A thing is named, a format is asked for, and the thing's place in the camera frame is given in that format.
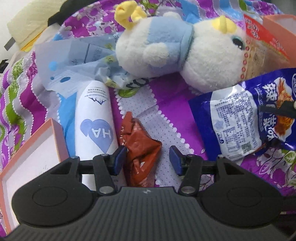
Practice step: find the black clothing pile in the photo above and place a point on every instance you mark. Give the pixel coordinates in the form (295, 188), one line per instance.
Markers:
(67, 9)

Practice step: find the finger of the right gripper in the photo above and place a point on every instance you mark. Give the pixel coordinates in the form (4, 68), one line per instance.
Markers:
(287, 109)

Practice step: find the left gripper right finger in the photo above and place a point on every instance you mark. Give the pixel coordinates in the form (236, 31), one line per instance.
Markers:
(188, 166)

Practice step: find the white blue plush toy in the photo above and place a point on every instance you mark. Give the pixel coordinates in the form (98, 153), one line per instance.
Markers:
(208, 54)

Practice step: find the cream quilted headboard cushion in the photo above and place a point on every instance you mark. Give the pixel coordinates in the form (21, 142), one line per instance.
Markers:
(32, 20)

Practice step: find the pink box lid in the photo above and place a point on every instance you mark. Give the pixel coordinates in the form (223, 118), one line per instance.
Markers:
(42, 151)

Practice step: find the light blue plastic bag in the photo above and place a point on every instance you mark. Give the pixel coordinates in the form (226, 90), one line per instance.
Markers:
(64, 66)

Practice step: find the colourful floral bedsheet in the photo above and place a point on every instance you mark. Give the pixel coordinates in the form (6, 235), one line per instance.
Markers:
(161, 106)

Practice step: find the red-top brown snack packet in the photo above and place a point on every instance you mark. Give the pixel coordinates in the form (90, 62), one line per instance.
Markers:
(263, 53)

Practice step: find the pink cardboard box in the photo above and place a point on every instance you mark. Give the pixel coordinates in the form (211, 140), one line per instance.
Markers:
(283, 28)

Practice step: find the white spray bottle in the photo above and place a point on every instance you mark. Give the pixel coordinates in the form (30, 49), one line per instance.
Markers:
(94, 127)

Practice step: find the crumpled brown-red snack wrapper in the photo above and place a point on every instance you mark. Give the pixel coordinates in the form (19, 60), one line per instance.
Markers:
(143, 153)

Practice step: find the blue white snack bag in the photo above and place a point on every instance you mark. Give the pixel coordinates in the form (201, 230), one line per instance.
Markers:
(231, 124)

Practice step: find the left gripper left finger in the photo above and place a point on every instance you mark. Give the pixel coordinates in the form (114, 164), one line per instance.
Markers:
(104, 167)

